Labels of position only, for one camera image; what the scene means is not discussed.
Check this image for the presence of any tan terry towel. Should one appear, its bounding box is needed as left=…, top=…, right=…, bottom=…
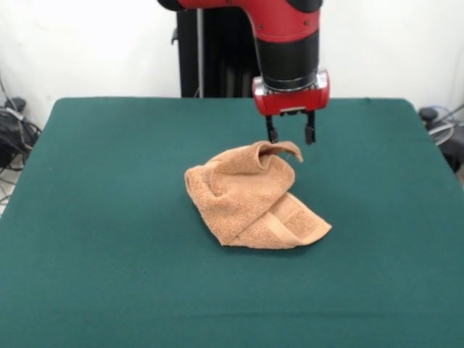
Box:
left=183, top=140, right=333, bottom=250

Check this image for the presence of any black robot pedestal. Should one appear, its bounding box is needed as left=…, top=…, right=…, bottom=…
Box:
left=170, top=7, right=262, bottom=99

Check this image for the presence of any black cable tangle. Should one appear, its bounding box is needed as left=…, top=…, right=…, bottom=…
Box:
left=0, top=97, right=43, bottom=175

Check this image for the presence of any dark green table cloth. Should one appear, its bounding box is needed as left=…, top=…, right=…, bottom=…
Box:
left=0, top=96, right=464, bottom=348

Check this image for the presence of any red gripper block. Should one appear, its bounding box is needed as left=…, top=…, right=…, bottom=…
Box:
left=252, top=68, right=331, bottom=145

